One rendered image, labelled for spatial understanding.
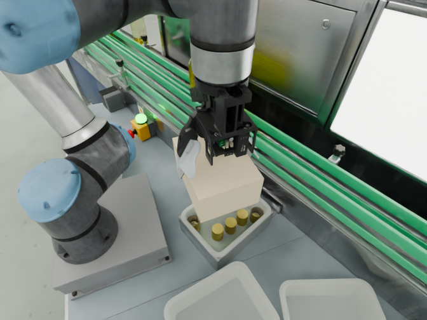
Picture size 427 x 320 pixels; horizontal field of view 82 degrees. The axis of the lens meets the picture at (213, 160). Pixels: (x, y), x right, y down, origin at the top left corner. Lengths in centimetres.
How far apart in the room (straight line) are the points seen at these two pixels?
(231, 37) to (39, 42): 17
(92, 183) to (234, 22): 44
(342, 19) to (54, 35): 60
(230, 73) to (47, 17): 17
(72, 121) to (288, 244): 65
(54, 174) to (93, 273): 26
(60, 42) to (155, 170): 77
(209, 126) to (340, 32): 46
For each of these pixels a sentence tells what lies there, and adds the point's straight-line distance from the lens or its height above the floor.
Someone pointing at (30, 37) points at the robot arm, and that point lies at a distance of 21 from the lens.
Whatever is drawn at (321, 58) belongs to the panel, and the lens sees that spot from 75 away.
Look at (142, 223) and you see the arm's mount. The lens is 71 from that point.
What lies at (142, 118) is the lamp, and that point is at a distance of 104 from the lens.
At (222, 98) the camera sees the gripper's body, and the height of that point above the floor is 130.
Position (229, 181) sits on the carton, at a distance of 42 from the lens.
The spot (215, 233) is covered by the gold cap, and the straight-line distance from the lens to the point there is 72.
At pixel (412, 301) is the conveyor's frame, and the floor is 83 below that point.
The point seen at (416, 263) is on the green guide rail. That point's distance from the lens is 72.
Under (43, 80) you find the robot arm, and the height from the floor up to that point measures 122.
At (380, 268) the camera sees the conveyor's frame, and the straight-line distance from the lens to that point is 75.
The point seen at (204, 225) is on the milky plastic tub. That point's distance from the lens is 78.
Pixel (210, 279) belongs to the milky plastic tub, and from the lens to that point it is 67.
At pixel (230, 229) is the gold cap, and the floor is 80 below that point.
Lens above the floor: 146
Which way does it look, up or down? 47 degrees down
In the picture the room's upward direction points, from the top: straight up
